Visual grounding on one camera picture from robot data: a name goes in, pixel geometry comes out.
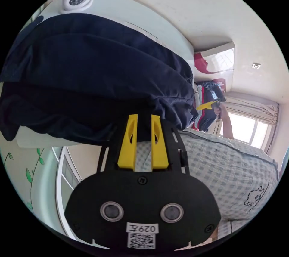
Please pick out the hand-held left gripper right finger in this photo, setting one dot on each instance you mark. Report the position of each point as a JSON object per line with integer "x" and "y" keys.
{"x": 159, "y": 155}

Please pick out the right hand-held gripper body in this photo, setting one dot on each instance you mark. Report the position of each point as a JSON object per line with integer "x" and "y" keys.
{"x": 218, "y": 101}

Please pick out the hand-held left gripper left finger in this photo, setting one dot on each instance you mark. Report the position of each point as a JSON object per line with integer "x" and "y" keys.
{"x": 127, "y": 153}

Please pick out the dark blue shorts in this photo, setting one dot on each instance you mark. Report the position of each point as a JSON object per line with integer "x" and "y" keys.
{"x": 90, "y": 76}

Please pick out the person's right forearm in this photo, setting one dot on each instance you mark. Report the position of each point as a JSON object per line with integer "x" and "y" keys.
{"x": 227, "y": 126}

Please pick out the person's right hand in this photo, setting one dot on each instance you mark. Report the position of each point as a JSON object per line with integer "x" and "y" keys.
{"x": 217, "y": 110}

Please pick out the pile of clothes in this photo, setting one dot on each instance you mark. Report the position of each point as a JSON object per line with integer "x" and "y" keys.
{"x": 206, "y": 116}

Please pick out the beige curtain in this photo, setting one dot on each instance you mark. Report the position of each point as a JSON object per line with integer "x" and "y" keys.
{"x": 255, "y": 109}

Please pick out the window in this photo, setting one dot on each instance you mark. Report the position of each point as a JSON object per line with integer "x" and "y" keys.
{"x": 246, "y": 129}

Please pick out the white cupboard with red print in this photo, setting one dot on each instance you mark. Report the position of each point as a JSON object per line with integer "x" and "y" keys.
{"x": 217, "y": 60}

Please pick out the bed with checked sheet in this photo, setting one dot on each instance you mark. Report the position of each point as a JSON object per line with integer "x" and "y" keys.
{"x": 225, "y": 171}

